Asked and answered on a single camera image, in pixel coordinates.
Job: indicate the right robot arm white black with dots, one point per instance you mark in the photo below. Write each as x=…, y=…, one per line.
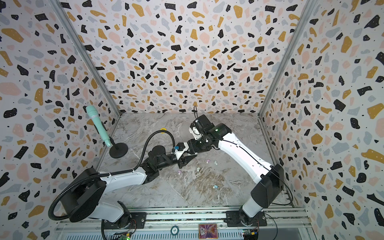
x=268, y=178

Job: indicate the right aluminium corner post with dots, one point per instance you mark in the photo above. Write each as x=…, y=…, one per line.
x=306, y=14

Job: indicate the left aluminium corner post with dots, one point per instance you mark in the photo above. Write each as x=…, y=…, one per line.
x=65, y=21

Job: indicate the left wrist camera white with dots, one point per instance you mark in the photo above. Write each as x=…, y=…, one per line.
x=179, y=150

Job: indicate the pink square card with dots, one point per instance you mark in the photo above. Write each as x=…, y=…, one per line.
x=208, y=231

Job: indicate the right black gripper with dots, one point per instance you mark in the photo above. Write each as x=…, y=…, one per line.
x=193, y=145

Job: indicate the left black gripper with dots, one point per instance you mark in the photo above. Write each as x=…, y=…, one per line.
x=187, y=160

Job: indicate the aluminium corner post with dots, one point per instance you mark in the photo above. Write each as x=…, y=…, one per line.
x=65, y=21
x=306, y=14

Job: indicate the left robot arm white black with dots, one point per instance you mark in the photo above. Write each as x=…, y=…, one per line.
x=83, y=199

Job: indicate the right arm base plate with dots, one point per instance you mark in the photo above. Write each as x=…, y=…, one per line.
x=239, y=219

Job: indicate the round white badge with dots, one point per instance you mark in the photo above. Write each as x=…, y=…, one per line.
x=174, y=230

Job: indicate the black round microphone stand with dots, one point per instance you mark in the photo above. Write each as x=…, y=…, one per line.
x=118, y=150

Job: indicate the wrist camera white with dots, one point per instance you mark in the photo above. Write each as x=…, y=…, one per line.
x=198, y=127
x=179, y=150

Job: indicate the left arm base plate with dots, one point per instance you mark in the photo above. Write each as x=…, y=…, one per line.
x=128, y=222

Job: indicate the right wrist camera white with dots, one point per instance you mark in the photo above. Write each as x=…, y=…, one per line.
x=198, y=127

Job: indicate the mint green microphone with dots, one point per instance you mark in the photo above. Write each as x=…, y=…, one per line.
x=94, y=116

